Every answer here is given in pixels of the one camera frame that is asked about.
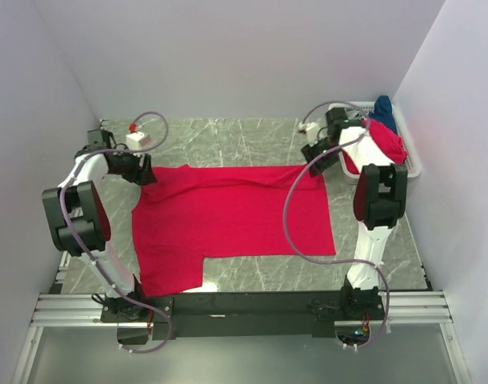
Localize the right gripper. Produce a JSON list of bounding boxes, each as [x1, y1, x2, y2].
[[300, 137, 342, 179]]

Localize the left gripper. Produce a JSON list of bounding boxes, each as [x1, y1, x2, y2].
[[110, 145, 157, 186]]

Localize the red t shirt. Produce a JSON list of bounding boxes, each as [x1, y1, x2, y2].
[[339, 120, 407, 175], [132, 165, 336, 297]]

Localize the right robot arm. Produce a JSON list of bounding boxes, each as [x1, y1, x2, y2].
[[299, 102, 408, 319]]

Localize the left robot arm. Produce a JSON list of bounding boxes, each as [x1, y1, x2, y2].
[[42, 129, 157, 322]]

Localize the red t shirt in basket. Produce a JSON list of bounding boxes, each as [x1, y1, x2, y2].
[[339, 120, 407, 175]]

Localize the blue t shirt in basket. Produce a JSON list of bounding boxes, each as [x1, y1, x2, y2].
[[369, 95, 398, 134]]

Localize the white plastic laundry basket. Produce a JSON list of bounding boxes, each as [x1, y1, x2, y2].
[[327, 101, 422, 185]]

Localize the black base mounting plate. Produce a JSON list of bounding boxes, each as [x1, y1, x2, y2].
[[91, 288, 386, 345]]

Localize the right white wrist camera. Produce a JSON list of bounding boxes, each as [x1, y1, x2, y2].
[[298, 122, 321, 142]]

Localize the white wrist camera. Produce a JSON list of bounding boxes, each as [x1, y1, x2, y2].
[[298, 122, 321, 142], [125, 131, 151, 150]]

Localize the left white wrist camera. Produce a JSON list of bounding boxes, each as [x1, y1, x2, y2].
[[125, 131, 151, 150]]

